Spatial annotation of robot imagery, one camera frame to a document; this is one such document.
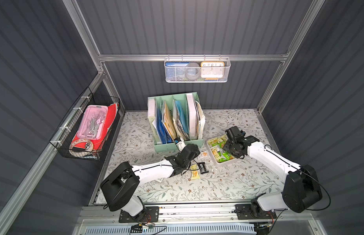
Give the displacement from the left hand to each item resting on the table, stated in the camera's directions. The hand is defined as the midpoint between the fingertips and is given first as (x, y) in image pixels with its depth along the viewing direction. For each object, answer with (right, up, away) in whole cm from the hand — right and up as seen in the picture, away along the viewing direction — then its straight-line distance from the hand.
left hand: (196, 147), depth 84 cm
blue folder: (-19, +4, +9) cm, 22 cm away
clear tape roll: (-51, +3, -17) cm, 54 cm away
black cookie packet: (+4, -13, +3) cm, 14 cm away
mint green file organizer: (-13, +18, +3) cm, 23 cm away
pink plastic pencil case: (-52, +14, -12) cm, 56 cm away
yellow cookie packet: (0, -16, +1) cm, 16 cm away
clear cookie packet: (+6, -7, +9) cm, 13 cm away
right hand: (+21, -1, +3) cm, 21 cm away
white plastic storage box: (+15, -6, +5) cm, 17 cm away
